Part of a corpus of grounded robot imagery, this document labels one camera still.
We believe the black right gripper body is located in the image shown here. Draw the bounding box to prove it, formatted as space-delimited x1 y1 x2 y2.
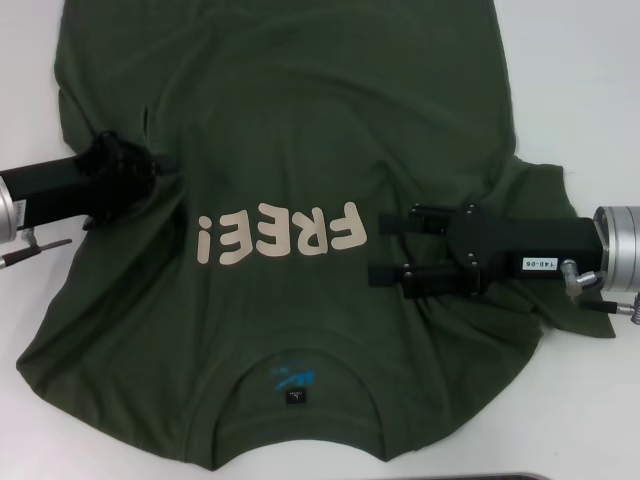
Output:
447 203 610 285

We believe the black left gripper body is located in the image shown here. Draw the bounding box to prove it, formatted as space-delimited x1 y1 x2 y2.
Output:
3 129 160 232

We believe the dark green FREE t-shirt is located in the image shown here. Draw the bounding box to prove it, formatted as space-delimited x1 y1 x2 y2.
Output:
14 0 617 454

